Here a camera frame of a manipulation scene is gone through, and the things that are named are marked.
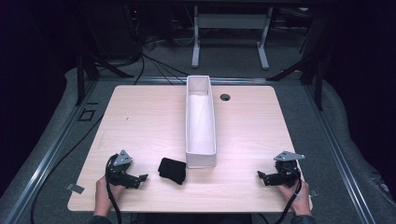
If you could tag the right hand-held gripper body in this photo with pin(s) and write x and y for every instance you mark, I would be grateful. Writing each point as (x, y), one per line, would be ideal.
(286, 169)

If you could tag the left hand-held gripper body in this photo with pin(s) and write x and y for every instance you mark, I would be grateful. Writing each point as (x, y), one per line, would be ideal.
(120, 170)

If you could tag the person's left hand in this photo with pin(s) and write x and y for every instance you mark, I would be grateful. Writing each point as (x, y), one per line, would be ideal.
(104, 194)

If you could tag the person's right hand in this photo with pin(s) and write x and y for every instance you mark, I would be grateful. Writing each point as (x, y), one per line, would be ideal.
(300, 199)

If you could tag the black folded cloth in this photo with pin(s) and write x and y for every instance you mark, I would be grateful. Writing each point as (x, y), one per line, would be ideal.
(172, 170)

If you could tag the small grey tape piece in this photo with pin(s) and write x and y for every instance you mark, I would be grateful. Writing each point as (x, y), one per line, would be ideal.
(314, 193)

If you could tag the grey tape strip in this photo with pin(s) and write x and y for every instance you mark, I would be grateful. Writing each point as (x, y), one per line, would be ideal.
(75, 188)

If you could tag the long white box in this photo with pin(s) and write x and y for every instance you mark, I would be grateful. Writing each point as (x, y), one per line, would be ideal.
(200, 124)

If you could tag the black floor stand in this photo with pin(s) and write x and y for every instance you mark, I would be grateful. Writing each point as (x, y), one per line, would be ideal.
(314, 70)
(85, 70)

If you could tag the dark computer tower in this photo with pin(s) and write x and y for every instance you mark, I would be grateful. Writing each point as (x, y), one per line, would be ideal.
(109, 31)

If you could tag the aluminium floor rail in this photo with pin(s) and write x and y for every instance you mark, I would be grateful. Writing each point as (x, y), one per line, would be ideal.
(149, 79)
(40, 168)
(339, 155)

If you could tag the grey metal desk frame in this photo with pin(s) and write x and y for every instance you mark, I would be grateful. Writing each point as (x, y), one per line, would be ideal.
(230, 21)

